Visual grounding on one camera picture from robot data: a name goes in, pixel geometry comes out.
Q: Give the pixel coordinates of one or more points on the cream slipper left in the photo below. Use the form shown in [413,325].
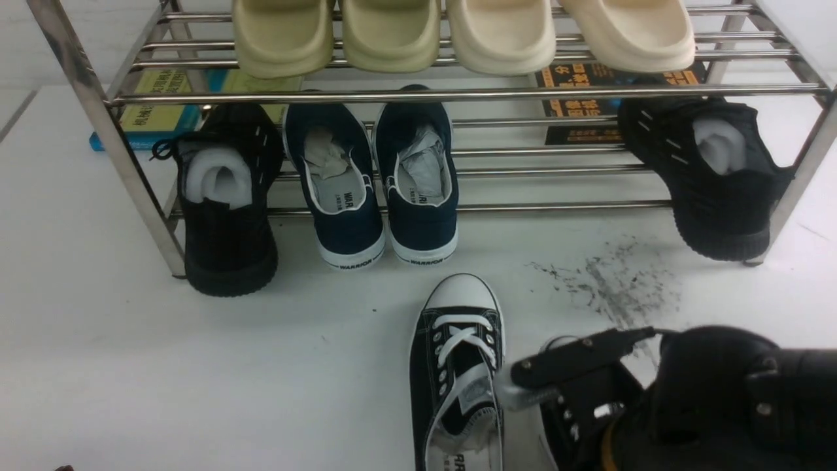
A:
[505,38]

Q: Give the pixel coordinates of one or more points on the olive green slipper right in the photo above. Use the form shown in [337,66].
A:
[391,36]

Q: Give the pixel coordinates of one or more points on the black orange book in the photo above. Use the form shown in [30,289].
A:
[593,124]

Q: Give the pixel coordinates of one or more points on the black knit sneaker left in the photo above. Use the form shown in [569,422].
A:
[225,171]

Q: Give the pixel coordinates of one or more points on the cream slipper right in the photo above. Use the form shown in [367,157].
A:
[636,36]

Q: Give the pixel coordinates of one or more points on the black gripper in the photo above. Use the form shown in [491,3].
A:
[572,425]

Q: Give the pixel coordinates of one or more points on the navy canvas shoe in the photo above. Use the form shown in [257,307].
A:
[412,148]
[331,152]

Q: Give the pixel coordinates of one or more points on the stainless steel shoe rack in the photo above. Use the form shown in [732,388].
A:
[168,28]

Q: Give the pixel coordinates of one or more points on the olive green slipper left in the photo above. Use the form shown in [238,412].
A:
[276,39]

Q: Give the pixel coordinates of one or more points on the black canvas sneaker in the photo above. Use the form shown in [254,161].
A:
[457,348]
[574,422]

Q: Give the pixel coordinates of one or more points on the navy canvas shoe right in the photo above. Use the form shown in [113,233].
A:
[412,148]

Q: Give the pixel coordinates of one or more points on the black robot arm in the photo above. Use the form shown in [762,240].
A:
[705,398]

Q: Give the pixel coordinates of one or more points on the navy canvas shoe left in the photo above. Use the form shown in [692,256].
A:
[331,152]

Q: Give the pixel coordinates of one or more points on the black knit sneaker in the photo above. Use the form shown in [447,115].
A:
[722,179]
[225,171]

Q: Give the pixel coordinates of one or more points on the yellow green book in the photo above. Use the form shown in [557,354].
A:
[144,125]

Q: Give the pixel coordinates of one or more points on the olive green slipper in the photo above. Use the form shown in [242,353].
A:
[391,36]
[276,39]

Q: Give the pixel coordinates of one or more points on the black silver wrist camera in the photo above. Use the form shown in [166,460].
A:
[533,380]

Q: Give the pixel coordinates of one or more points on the black knit sneaker right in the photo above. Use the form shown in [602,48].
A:
[722,179]

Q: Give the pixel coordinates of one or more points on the cream slipper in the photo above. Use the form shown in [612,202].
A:
[505,38]
[636,36]

